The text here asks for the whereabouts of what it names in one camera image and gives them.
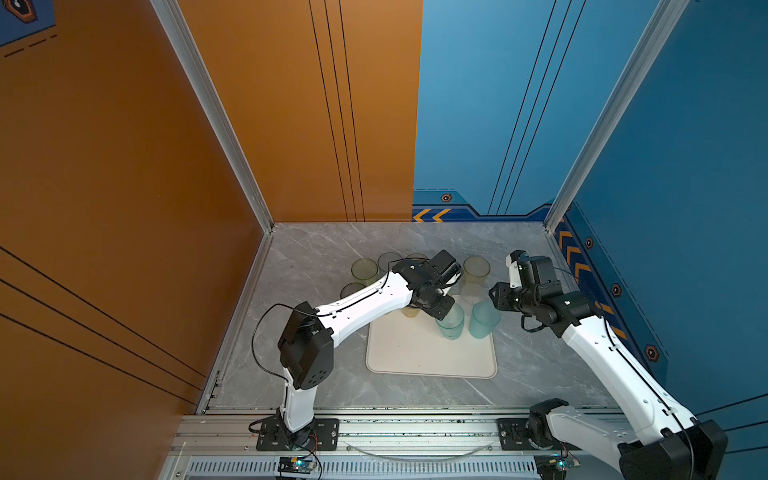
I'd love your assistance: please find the short yellow glass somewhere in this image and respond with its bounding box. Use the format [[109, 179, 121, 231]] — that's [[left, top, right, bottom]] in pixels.
[[400, 307, 420, 318]]

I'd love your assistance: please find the tall amber glass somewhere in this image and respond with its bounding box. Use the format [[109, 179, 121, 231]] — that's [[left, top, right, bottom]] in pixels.
[[462, 255, 491, 286]]

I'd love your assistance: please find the teal glass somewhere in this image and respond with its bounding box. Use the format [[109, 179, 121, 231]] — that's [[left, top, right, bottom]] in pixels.
[[435, 303, 465, 340], [469, 300, 501, 339]]

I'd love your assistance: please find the tall green glass back row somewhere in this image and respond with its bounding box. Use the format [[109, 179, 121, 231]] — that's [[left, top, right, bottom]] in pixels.
[[351, 258, 380, 286]]

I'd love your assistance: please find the dark smoky grey glass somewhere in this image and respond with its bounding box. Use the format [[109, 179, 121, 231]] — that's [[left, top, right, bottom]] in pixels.
[[339, 282, 365, 299]]

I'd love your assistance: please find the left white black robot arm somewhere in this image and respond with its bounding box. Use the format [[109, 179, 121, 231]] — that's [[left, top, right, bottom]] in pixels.
[[277, 250, 462, 434]]

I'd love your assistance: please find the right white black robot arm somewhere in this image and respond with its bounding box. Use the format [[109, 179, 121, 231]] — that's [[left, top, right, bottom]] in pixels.
[[489, 250, 728, 479]]

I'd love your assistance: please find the white rectangular plastic tray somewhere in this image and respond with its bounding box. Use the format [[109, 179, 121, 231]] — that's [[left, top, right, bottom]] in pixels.
[[366, 298, 498, 379]]

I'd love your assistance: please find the tall grey-blue glass back row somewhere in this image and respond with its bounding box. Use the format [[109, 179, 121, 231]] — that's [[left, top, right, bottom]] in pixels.
[[377, 251, 403, 273]]

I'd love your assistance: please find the right green circuit board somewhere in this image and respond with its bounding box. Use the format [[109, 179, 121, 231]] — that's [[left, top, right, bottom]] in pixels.
[[534, 455, 581, 480]]

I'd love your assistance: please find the green circuit board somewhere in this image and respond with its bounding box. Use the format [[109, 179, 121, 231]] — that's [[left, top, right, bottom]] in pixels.
[[276, 456, 320, 479], [534, 455, 581, 480]]

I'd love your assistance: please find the left green circuit board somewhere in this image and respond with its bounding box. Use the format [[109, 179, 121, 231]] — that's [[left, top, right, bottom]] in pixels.
[[276, 456, 320, 479]]

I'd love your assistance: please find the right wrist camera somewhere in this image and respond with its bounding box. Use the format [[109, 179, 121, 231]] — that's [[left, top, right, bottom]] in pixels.
[[505, 250, 527, 288]]

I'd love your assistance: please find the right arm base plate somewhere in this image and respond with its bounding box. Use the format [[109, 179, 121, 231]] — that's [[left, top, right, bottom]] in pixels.
[[496, 417, 578, 451]]

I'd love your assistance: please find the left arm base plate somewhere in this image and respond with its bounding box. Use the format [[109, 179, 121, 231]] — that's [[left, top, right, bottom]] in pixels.
[[249, 415, 340, 452]]

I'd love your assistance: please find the aluminium front rail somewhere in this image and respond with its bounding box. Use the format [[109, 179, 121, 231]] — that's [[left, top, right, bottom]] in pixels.
[[159, 408, 621, 479]]

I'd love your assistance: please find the left aluminium corner post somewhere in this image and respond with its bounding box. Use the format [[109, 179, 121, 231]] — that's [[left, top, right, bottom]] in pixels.
[[150, 0, 275, 234]]

